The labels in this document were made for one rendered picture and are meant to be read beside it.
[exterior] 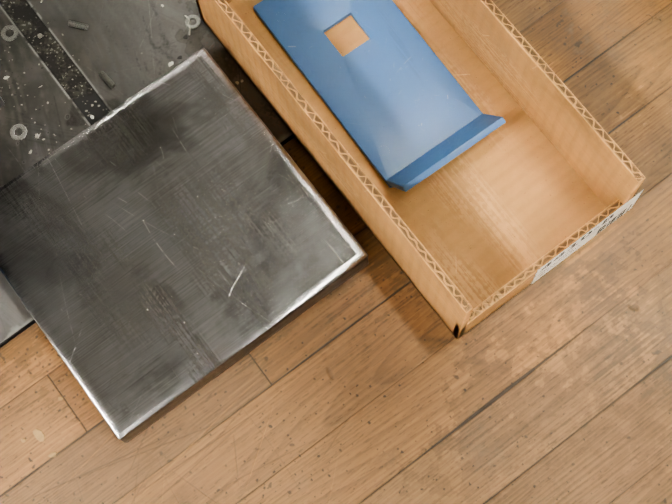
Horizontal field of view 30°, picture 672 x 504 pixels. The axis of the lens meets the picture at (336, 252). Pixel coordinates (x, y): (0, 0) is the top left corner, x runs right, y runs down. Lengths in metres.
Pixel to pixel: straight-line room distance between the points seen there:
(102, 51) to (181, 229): 0.13
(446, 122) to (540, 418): 0.18
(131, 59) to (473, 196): 0.22
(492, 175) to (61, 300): 0.25
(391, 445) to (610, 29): 0.28
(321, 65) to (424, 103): 0.07
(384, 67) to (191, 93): 0.11
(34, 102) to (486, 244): 0.28
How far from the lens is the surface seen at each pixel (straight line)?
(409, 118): 0.74
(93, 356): 0.70
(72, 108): 0.77
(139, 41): 0.78
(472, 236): 0.72
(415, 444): 0.70
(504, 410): 0.71
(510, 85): 0.74
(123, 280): 0.71
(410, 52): 0.75
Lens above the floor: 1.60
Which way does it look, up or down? 75 degrees down
